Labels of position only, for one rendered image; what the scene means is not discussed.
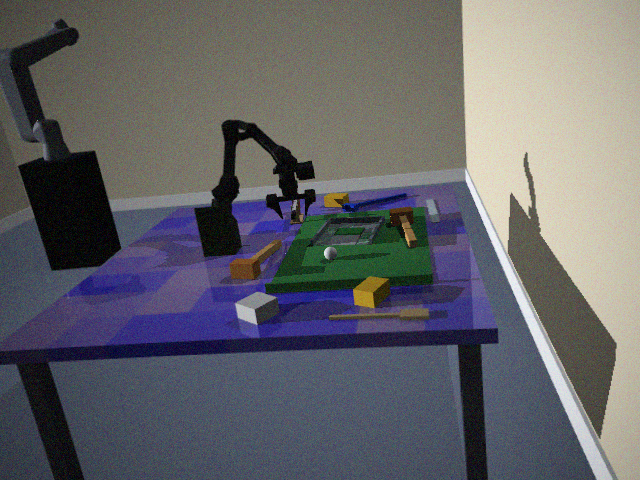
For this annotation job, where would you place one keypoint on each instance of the green flat mat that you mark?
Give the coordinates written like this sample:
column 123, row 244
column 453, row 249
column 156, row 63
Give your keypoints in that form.
column 388, row 255

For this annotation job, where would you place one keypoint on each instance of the white golf ball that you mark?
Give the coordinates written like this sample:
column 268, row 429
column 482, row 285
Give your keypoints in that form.
column 330, row 253

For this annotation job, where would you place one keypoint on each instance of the blue putter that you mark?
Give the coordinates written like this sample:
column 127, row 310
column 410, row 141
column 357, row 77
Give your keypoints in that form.
column 354, row 207

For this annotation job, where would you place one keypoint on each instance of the yellow block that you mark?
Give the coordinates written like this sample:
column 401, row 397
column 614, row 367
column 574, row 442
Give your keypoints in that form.
column 336, row 199
column 371, row 292

